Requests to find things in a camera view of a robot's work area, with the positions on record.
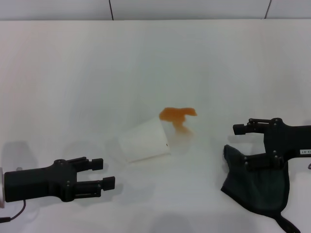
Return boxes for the brown water stain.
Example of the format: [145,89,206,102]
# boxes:
[159,107,198,136]

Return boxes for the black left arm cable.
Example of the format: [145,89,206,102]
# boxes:
[0,200,26,223]

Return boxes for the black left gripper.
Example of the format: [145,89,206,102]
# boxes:
[4,157,116,203]

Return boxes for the dark blue rag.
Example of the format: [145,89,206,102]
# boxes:
[220,144,300,233]

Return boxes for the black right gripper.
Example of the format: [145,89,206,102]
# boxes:
[232,118,311,174]

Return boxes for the white paper cup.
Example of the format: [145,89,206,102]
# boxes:
[118,116,172,164]

